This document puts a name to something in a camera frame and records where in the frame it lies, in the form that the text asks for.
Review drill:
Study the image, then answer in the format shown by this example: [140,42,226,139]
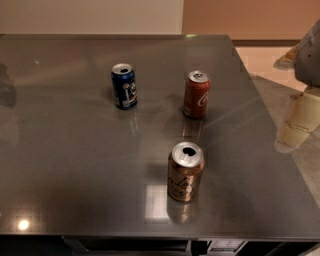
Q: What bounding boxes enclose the dark under-table frame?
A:
[0,236,319,256]

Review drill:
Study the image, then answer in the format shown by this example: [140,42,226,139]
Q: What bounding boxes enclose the red cola can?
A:
[184,70,211,119]

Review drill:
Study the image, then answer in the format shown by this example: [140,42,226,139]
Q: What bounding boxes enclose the blue soda can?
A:
[111,63,137,110]

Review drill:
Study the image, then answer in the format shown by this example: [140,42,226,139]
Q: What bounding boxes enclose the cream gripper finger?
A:
[274,45,298,70]
[274,87,320,153]

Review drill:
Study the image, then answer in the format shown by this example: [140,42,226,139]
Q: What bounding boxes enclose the orange soda can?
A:
[167,142,205,203]

